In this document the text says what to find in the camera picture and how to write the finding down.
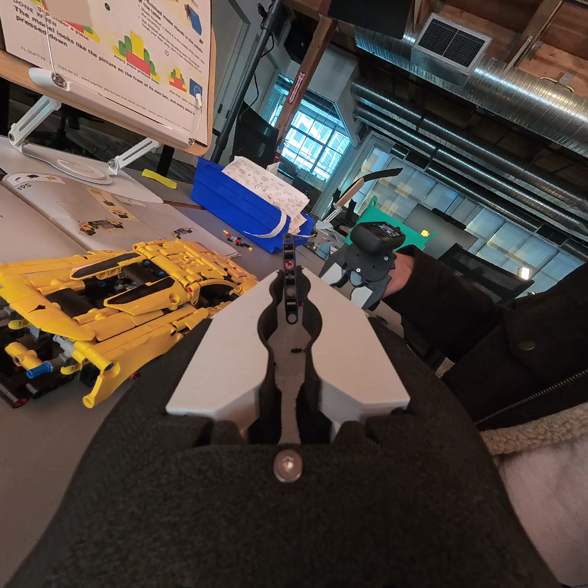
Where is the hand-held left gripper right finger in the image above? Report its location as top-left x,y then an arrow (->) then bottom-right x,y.
298,268 -> 410,438

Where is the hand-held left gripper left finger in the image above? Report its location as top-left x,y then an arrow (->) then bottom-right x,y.
165,270 -> 283,438

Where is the black beam piece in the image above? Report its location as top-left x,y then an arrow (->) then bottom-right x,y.
281,232 -> 306,325

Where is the yellow toy brick car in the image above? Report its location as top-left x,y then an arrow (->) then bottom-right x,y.
0,238 -> 260,410

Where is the person's right forearm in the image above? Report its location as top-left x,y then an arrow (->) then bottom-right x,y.
383,247 -> 507,364

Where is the grey desk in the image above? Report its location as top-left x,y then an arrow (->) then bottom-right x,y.
0,133 -> 405,584

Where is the person's right hand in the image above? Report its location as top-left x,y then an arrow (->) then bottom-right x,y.
390,252 -> 417,296

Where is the teal plastic bin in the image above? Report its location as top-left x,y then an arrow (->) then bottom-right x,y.
344,195 -> 438,252

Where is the cluster of tiny coloured pieces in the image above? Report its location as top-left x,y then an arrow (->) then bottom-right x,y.
222,228 -> 254,252

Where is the white patterned paper bag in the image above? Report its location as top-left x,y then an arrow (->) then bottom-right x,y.
220,155 -> 310,238

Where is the blue plastic bin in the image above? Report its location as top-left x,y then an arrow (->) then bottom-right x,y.
190,156 -> 316,255

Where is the paned window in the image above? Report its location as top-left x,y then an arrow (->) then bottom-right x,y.
277,107 -> 353,183

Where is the dark upright panel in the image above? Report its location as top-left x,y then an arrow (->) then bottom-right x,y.
229,100 -> 281,169

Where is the yellow sticky note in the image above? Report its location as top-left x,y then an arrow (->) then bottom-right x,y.
141,168 -> 178,191

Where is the person's fleece-lined jacket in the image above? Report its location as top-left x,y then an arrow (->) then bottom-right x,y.
385,247 -> 588,588

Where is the wooden display board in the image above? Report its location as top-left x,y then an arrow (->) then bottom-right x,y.
0,0 -> 217,158

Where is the open instruction booklet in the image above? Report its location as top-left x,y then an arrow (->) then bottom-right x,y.
0,171 -> 243,266

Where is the white ceiling vent grille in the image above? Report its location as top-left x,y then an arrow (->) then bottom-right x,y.
410,12 -> 493,75

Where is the printed instruction sheet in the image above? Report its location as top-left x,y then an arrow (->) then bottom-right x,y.
0,0 -> 212,149

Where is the white board stand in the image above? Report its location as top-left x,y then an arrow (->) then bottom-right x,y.
0,96 -> 164,204

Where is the dark wall monitor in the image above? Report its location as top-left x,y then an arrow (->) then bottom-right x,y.
403,203 -> 479,250

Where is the silver ventilation duct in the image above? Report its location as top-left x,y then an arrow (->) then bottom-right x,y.
355,27 -> 588,146

